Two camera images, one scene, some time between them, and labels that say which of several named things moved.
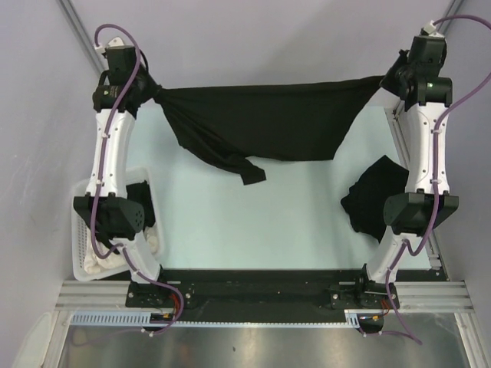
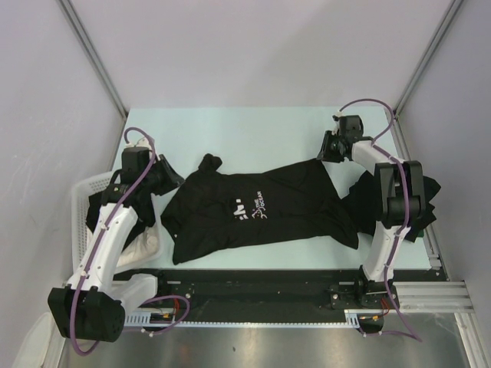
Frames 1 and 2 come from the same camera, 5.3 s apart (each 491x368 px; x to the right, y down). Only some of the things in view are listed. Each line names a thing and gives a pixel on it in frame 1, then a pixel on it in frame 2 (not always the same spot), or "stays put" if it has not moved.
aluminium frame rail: [434, 297] stays put
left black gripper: [152, 87] -> [173, 179]
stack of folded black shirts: [366, 199] stays put
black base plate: [261, 295] stays put
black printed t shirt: [237, 124] -> [219, 209]
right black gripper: [388, 82] -> [324, 153]
